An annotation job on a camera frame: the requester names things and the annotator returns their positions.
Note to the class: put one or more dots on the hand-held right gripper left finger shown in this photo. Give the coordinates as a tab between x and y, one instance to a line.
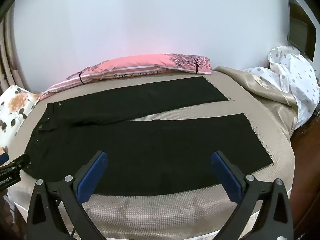
92	178

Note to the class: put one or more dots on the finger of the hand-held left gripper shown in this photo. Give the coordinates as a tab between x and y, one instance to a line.
19	162
3	158

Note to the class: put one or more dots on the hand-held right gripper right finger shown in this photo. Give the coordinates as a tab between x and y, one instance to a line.
227	178

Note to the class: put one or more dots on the black pants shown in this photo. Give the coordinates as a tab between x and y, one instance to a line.
140	150

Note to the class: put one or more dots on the white floral pillow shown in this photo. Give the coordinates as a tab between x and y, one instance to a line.
13	112

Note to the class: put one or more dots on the beige woven bed mat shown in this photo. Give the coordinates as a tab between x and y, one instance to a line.
155	215

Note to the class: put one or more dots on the beige satin blanket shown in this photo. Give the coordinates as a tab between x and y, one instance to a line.
272	97

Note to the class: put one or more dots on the beige curtain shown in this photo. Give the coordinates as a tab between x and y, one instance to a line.
10	65

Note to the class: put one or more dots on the white dotted blanket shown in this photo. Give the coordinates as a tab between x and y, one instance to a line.
290	75

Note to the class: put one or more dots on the pink tree-print bolster pillow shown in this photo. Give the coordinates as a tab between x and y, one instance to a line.
140	63

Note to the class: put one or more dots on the brown wooden bed frame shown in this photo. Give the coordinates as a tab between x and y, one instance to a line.
308	160

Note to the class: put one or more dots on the dark wall window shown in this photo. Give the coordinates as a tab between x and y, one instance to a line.
301	25

